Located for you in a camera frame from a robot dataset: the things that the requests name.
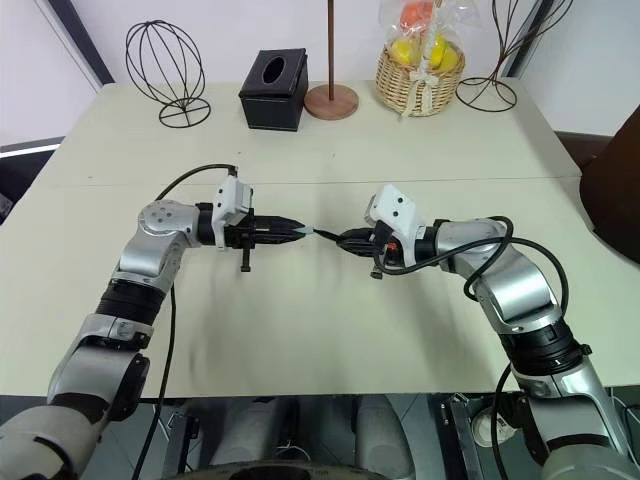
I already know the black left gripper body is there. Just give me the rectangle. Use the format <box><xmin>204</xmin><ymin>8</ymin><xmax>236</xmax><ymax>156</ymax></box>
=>
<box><xmin>223</xmin><ymin>211</ymin><xmax>258</xmax><ymax>274</ymax></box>

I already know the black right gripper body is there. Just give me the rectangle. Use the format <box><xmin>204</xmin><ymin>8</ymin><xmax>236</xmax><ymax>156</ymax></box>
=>
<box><xmin>369</xmin><ymin>224</ymin><xmax>404</xmax><ymax>280</ymax></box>

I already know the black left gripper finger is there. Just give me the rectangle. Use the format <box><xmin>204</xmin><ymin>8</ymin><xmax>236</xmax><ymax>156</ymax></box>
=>
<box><xmin>253</xmin><ymin>215</ymin><xmax>307</xmax><ymax>232</ymax></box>
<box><xmin>254</xmin><ymin>230</ymin><xmax>308</xmax><ymax>247</ymax></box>

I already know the black leather tissue box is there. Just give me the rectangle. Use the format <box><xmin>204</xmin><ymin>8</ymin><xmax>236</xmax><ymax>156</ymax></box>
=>
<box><xmin>238</xmin><ymin>47</ymin><xmax>309</xmax><ymax>133</ymax></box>

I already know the wooden pole stand, round base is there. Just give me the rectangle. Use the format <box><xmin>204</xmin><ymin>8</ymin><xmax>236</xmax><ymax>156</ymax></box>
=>
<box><xmin>303</xmin><ymin>0</ymin><xmax>361</xmax><ymax>121</ymax></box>

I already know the wicker basket wrapped in plastic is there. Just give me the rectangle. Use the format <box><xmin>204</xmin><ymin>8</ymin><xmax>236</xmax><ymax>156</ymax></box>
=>
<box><xmin>374</xmin><ymin>0</ymin><xmax>477</xmax><ymax>122</ymax></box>

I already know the grey rounded shape under table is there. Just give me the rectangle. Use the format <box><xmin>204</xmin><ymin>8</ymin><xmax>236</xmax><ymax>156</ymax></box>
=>
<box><xmin>211</xmin><ymin>395</ymin><xmax>302</xmax><ymax>469</ymax></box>
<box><xmin>353</xmin><ymin>394</ymin><xmax>417</xmax><ymax>480</ymax></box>

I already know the yellow fruit in basket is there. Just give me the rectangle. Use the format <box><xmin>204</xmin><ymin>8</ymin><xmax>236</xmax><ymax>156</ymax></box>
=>
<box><xmin>389</xmin><ymin>32</ymin><xmax>462</xmax><ymax>72</ymax></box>

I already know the orange fruit in basket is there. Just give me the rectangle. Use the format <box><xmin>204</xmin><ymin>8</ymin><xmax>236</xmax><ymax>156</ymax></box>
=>
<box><xmin>399</xmin><ymin>1</ymin><xmax>437</xmax><ymax>27</ymax></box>

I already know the dark round shape under table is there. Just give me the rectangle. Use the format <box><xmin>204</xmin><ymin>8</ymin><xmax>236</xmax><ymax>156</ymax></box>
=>
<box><xmin>183</xmin><ymin>460</ymin><xmax>397</xmax><ymax>480</ymax></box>

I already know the dark brown rounded furniture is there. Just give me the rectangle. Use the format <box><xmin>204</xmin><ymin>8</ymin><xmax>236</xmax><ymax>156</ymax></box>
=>
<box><xmin>578</xmin><ymin>103</ymin><xmax>640</xmax><ymax>262</ymax></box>

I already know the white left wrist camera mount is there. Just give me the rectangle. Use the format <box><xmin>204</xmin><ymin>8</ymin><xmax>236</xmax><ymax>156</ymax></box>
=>
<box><xmin>211</xmin><ymin>173</ymin><xmax>256</xmax><ymax>249</ymax></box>

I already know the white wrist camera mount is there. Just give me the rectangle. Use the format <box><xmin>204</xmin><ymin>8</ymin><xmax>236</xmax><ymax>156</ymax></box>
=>
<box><xmin>363</xmin><ymin>183</ymin><xmax>427</xmax><ymax>267</ymax></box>
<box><xmin>211</xmin><ymin>173</ymin><xmax>256</xmax><ymax>249</ymax></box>

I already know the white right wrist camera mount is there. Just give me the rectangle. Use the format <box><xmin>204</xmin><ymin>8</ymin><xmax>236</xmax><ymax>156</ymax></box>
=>
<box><xmin>363</xmin><ymin>183</ymin><xmax>427</xmax><ymax>267</ymax></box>

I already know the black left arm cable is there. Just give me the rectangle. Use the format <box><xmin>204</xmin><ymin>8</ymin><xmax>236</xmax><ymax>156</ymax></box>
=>
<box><xmin>130</xmin><ymin>163</ymin><xmax>239</xmax><ymax>480</ymax></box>

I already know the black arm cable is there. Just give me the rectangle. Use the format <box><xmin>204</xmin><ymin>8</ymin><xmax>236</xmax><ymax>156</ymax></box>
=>
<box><xmin>371</xmin><ymin>215</ymin><xmax>574</xmax><ymax>480</ymax></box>
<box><xmin>130</xmin><ymin>163</ymin><xmax>239</xmax><ymax>480</ymax></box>

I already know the black egg-shaped wire stand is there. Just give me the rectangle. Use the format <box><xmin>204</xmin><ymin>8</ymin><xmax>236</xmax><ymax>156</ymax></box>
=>
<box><xmin>125</xmin><ymin>19</ymin><xmax>213</xmax><ymax>129</ymax></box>

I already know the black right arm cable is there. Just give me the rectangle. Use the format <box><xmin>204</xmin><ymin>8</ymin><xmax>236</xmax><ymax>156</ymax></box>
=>
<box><xmin>371</xmin><ymin>215</ymin><xmax>574</xmax><ymax>480</ymax></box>

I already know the black branching wire stand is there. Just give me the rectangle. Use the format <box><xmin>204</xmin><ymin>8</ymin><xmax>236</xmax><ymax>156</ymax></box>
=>
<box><xmin>455</xmin><ymin>0</ymin><xmax>574</xmax><ymax>113</ymax></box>

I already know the black diagonal wall bar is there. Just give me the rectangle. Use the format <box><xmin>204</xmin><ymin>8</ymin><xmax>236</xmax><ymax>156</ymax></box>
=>
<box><xmin>46</xmin><ymin>0</ymin><xmax>116</xmax><ymax>94</ymax></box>

